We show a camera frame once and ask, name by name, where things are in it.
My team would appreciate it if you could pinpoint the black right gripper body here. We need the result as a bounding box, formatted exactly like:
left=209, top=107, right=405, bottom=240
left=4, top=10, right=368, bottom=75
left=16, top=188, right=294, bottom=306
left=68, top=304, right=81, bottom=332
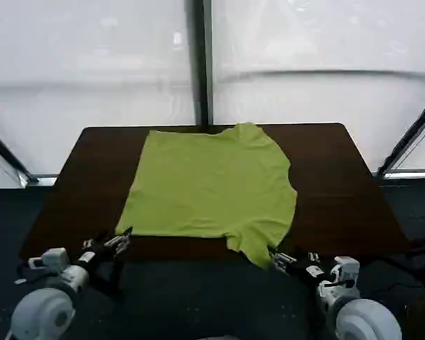
left=286, top=259, right=318, bottom=284

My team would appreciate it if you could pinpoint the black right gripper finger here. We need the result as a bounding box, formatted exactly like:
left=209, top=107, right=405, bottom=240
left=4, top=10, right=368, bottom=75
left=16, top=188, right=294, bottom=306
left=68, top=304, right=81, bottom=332
left=295, top=246, right=320, bottom=261
left=267, top=246, right=298, bottom=276

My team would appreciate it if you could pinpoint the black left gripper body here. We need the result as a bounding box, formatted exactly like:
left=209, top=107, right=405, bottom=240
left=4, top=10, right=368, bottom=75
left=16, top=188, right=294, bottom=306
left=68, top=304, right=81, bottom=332
left=86, top=241, right=118, bottom=267

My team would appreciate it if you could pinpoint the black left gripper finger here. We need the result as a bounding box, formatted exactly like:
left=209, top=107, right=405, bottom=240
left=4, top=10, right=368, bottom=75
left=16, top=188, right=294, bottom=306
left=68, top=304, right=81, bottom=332
left=104, top=226, right=134, bottom=256
left=82, top=231, right=109, bottom=249

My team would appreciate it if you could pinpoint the lime green t-shirt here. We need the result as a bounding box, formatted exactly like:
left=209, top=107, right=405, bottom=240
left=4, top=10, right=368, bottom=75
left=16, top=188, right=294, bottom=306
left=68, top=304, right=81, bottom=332
left=115, top=122, right=298, bottom=271

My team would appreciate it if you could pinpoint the dark brown wooden table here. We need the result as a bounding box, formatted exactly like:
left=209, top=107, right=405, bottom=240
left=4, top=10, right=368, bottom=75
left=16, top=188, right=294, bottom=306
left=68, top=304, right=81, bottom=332
left=19, top=123, right=412, bottom=298

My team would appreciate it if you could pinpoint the dark diagonal window brace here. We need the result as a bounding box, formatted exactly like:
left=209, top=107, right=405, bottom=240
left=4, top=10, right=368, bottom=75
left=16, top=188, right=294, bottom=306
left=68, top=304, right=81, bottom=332
left=376, top=90, right=425, bottom=178
left=0, top=123, right=40, bottom=186

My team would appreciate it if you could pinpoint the black floor cable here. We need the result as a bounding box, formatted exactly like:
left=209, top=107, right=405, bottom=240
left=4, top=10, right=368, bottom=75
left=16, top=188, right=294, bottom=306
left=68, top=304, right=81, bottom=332
left=371, top=278, right=425, bottom=295

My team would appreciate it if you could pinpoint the dark vertical window post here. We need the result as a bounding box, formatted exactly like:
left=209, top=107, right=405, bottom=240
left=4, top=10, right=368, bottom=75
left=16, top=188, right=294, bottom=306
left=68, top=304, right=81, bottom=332
left=188, top=0, right=214, bottom=127

